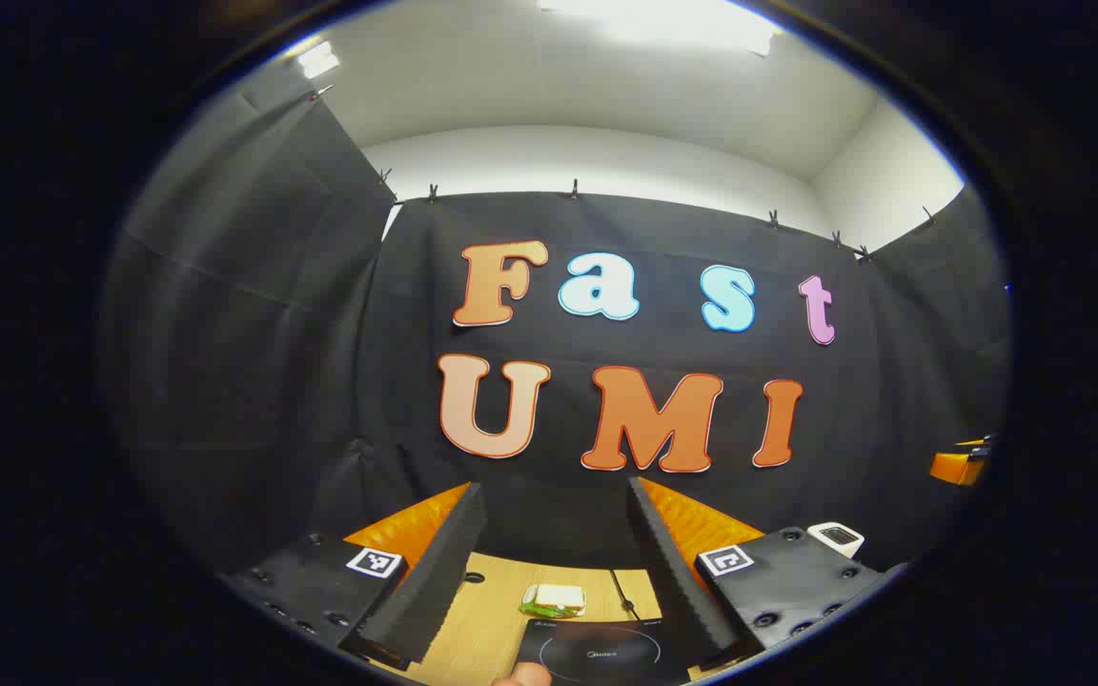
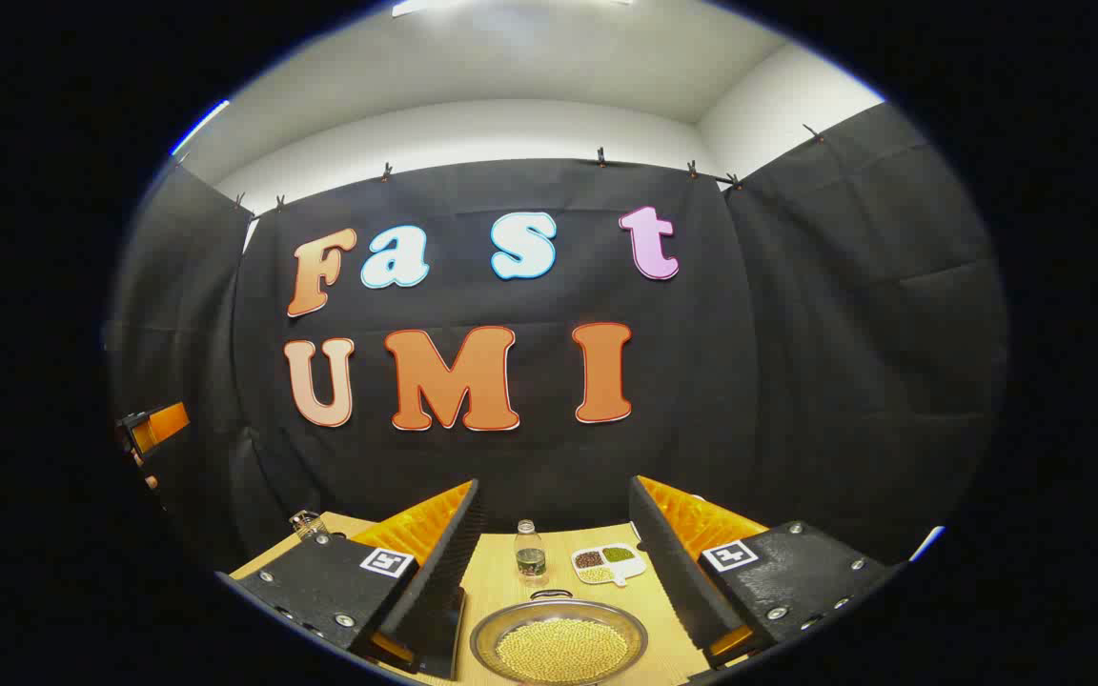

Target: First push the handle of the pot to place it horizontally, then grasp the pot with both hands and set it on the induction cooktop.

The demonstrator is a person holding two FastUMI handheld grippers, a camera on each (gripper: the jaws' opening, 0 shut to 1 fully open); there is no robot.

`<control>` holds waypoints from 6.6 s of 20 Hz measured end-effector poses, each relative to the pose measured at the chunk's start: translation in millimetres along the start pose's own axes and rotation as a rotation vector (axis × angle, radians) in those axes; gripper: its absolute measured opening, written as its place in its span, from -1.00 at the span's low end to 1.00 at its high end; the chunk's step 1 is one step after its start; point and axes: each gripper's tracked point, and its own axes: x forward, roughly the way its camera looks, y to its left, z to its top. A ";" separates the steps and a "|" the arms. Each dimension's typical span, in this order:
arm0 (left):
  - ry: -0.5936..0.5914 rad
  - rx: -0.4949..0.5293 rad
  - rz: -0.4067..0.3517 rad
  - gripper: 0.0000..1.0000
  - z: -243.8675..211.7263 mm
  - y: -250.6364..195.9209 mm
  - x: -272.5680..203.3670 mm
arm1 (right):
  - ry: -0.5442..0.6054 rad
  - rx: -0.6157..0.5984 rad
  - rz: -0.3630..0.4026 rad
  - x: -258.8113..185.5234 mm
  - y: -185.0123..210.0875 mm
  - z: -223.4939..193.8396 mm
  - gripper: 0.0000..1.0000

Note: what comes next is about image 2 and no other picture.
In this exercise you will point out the clear glass cup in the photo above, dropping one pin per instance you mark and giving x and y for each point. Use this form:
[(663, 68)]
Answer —
[(308, 524)]

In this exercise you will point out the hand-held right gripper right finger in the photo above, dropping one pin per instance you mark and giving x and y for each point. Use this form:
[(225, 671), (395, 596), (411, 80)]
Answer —
[(668, 562)]

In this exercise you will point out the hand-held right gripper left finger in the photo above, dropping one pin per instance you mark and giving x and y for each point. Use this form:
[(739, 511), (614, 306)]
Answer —
[(444, 572)]

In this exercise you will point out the row of black cloth clips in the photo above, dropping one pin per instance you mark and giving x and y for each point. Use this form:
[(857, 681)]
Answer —
[(600, 157)]

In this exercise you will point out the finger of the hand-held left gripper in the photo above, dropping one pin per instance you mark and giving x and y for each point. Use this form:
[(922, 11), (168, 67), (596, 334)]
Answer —
[(163, 424)]

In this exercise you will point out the black backdrop cloth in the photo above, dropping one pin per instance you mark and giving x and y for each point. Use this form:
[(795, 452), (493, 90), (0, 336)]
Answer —
[(749, 381)]

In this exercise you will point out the steel pot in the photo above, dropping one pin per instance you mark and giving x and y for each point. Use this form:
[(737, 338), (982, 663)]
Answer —
[(487, 638)]

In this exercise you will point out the ceiling light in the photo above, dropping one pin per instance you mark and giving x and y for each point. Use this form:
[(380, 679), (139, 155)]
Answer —
[(435, 6), (198, 124)]

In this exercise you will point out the white divided bean plate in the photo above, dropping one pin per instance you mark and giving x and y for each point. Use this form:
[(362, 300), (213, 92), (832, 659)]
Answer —
[(611, 569)]

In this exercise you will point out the clear plastic water bottle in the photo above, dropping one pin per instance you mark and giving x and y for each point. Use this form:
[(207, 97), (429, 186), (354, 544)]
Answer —
[(530, 557)]

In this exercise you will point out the pile of yellow soybeans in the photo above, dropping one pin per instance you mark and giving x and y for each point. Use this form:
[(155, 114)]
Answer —
[(560, 651)]

